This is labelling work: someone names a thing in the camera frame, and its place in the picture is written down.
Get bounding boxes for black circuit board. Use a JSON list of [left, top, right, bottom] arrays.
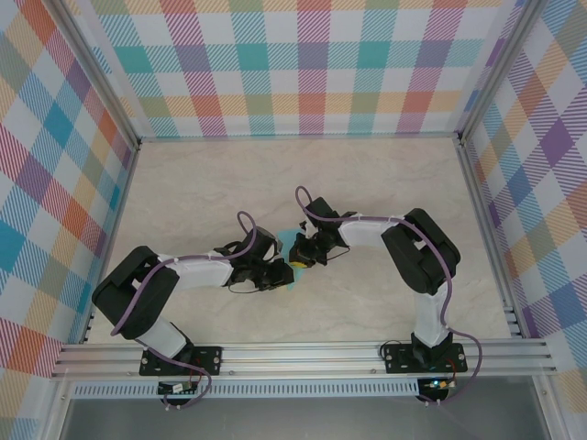
[[157, 380, 198, 396]]

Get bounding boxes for grey metal panel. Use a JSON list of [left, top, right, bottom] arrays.
[[45, 396, 559, 440]]

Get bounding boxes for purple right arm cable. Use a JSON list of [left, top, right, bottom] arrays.
[[293, 184, 485, 408]]

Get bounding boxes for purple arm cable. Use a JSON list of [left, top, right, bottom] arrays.
[[111, 211, 259, 410], [293, 184, 485, 408]]

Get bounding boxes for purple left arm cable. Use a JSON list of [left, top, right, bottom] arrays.
[[111, 211, 259, 410]]

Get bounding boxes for wide aluminium mounting rail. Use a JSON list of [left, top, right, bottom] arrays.
[[50, 337, 559, 381]]

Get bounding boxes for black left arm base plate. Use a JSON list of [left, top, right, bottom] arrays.
[[139, 344, 224, 377]]

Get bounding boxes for long aluminium table edge rail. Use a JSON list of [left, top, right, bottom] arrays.
[[137, 131, 462, 144]]

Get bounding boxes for slotted grey cable duct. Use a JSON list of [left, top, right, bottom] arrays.
[[71, 379, 421, 399]]

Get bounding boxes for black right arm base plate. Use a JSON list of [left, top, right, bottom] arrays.
[[382, 342, 468, 375]]

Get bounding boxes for aluminium table side rail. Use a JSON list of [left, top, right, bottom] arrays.
[[80, 141, 141, 345], [453, 139, 526, 340]]

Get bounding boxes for aluminium frame post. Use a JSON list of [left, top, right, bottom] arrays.
[[45, 0, 143, 152], [456, 0, 551, 148]]

